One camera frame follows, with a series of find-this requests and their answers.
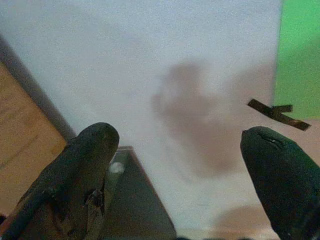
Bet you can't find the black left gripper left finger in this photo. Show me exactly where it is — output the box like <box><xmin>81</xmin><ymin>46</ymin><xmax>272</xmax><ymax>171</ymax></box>
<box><xmin>1</xmin><ymin>122</ymin><xmax>120</xmax><ymax>240</ymax></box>

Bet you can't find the black tape cross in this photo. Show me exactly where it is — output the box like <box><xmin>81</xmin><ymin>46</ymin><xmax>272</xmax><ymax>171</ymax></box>
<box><xmin>247</xmin><ymin>98</ymin><xmax>312</xmax><ymax>132</ymax></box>

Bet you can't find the brown cardboard box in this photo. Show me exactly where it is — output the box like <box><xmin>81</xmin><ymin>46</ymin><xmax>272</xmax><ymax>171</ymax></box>
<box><xmin>0</xmin><ymin>62</ymin><xmax>67</xmax><ymax>217</ymax></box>

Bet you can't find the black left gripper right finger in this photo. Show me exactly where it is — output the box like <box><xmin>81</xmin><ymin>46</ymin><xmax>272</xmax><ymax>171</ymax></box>
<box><xmin>240</xmin><ymin>125</ymin><xmax>320</xmax><ymax>240</ymax></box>

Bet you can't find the green sheet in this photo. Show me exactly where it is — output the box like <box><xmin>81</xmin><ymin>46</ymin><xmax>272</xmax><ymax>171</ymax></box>
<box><xmin>272</xmin><ymin>0</ymin><xmax>320</xmax><ymax>120</ymax></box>

